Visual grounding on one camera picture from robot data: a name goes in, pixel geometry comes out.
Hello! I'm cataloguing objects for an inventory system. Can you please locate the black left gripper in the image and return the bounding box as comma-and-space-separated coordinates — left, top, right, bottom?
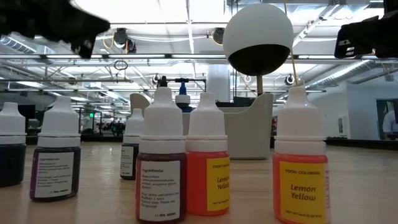
0, 0, 111, 59

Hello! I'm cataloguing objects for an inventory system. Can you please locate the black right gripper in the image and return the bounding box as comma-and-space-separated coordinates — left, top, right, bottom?
334, 0, 398, 60

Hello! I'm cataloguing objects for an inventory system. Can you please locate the large blue-tip coloring bottle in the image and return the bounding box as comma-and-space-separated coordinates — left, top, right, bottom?
175, 81, 193, 113

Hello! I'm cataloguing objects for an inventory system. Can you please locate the small black food coloring bottle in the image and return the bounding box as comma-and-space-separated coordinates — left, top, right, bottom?
119, 108, 145, 181

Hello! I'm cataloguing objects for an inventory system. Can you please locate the small purple food coloring bottle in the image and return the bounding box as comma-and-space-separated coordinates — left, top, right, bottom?
29, 95, 82, 202

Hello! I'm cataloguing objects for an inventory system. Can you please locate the small dark blue coloring bottle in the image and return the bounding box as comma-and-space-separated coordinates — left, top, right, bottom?
0, 101, 27, 188

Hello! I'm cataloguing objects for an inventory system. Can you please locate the clear plastic tray with batteries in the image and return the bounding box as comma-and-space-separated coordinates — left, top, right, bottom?
129, 92, 274, 160

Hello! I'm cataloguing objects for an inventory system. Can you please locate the small dark red coloring bottle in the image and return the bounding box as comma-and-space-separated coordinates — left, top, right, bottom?
135, 86, 188, 224

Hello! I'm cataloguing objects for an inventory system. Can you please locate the small orange bottle yellow label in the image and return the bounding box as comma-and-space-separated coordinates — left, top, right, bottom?
272, 85, 331, 224
185, 91, 231, 217

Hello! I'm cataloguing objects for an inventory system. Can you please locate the black monitor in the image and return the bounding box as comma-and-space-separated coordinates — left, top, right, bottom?
17, 105, 36, 119

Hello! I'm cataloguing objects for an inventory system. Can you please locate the white globe table lamp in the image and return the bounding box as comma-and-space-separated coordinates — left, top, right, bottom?
222, 2, 295, 96

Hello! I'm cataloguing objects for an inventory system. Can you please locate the yellow hanging cable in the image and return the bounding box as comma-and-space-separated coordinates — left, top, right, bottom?
282, 0, 299, 87

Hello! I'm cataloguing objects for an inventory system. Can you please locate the black aluminium table frame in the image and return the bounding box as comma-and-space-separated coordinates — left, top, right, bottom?
24, 134, 398, 152

